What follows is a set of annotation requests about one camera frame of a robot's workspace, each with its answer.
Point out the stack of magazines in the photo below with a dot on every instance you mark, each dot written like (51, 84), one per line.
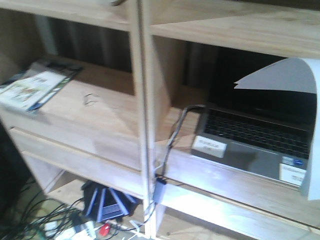
(31, 89)

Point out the black router with antennas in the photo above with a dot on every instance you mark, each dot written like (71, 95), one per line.
(103, 203)

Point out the grey laptop computer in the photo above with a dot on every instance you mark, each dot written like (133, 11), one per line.
(264, 132)

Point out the white paper sheets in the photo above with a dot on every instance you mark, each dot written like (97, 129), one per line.
(297, 75)

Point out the grey adapter dongle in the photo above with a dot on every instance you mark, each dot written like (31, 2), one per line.
(159, 190)

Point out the wooden shelf unit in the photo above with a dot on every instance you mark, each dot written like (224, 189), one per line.
(109, 126)

